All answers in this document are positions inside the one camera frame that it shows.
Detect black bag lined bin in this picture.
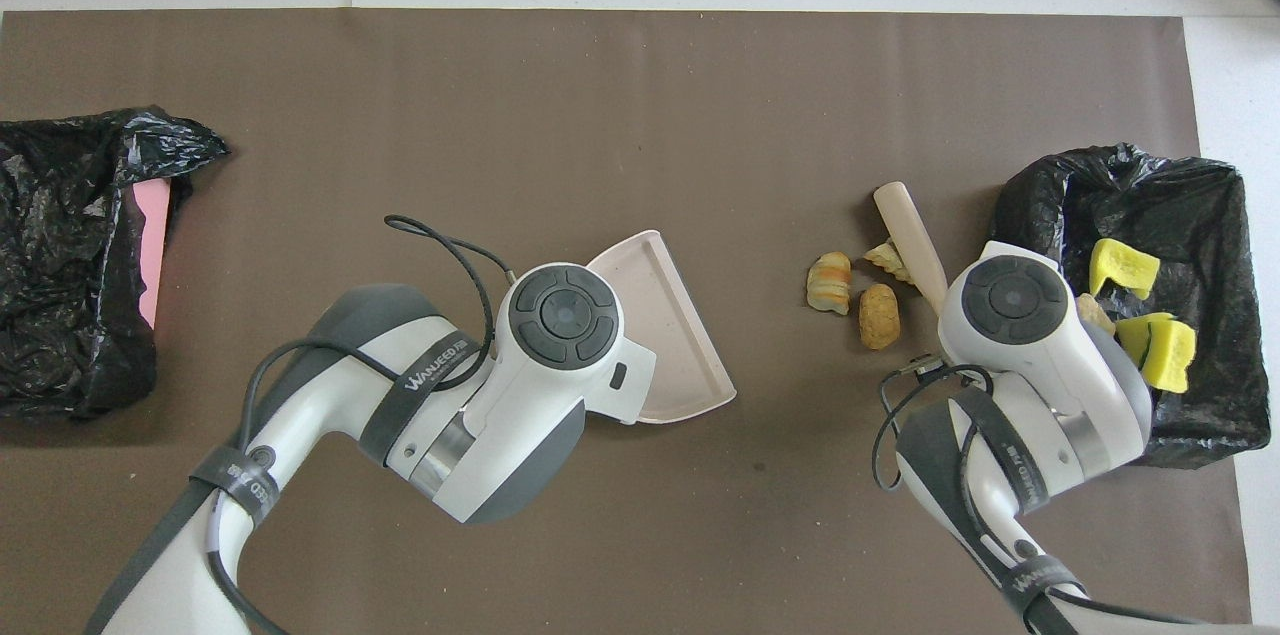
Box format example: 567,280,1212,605
988,143,1273,469

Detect large yellow sponge piece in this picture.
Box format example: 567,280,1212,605
1115,312,1161,371

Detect pale chip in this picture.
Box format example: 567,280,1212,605
864,240,913,284

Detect brown paper table mat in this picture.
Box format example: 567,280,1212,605
0,9,1254,635

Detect small striped croissant toy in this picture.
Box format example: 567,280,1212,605
807,251,854,316

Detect pale pink dustpan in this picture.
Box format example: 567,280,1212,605
585,230,738,426

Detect beige hand brush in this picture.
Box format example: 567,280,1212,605
873,182,949,316

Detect loose black trash bag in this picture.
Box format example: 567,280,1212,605
0,106,231,421

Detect small yellow sponge piece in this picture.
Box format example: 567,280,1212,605
1143,318,1198,394

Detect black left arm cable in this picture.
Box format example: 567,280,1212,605
205,214,517,635

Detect large striped croissant toy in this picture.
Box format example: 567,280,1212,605
1078,293,1117,336

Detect brown fried nugget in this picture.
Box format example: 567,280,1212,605
858,284,902,352

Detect pink plastic bin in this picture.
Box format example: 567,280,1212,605
133,180,171,330

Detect yellow green sponge piece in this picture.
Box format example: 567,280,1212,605
1088,237,1162,301

